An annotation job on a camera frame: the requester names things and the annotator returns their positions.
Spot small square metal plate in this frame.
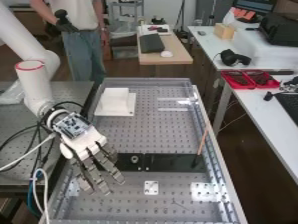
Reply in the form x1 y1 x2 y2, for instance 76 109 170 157
142 180 159 196

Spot large black case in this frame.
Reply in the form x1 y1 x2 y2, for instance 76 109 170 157
258 12 298 48

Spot thin stick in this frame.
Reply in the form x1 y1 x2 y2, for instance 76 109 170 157
194 129 210 168

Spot black cable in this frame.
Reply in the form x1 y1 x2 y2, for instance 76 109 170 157
26 124 57 174
0 122 45 152

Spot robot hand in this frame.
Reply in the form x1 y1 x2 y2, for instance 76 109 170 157
52 112 126 197

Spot white cable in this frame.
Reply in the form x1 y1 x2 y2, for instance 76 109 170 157
0 133 60 173
32 168 52 224

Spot person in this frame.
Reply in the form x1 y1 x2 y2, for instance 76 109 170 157
29 0 111 86

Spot red tray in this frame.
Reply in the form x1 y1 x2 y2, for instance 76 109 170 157
219 69 258 90
245 69 282 89

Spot grey metal shelf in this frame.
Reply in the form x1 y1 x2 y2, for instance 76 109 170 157
107 0 145 31

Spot small cardboard box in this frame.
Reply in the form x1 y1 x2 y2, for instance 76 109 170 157
213 22 237 41

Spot white desk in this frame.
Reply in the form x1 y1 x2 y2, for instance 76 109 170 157
211 74 298 186
186 24 298 73

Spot black plate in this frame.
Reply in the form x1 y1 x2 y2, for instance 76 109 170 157
115 152 210 173

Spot clear box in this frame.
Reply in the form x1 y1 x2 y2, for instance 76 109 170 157
44 77 249 224

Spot black headphones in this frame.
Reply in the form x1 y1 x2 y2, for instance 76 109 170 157
218 48 252 67

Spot wooden desk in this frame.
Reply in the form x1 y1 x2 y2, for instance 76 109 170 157
135 23 195 79

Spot small white box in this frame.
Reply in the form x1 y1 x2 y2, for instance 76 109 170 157
93 87 138 118

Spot computer screen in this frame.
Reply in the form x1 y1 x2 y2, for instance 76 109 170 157
231 0 278 14

